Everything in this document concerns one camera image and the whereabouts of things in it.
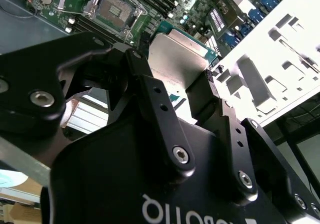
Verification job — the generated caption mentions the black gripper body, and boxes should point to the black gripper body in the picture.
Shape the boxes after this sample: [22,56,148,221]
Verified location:
[39,113,288,224]

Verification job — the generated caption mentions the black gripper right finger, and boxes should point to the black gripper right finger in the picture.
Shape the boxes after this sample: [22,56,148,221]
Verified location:
[186,69,320,224]

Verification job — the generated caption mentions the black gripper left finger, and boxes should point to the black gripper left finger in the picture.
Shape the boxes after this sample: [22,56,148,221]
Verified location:
[0,30,197,183]

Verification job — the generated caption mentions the silver CPU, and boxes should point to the silver CPU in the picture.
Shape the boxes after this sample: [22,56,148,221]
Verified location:
[146,21,219,111]

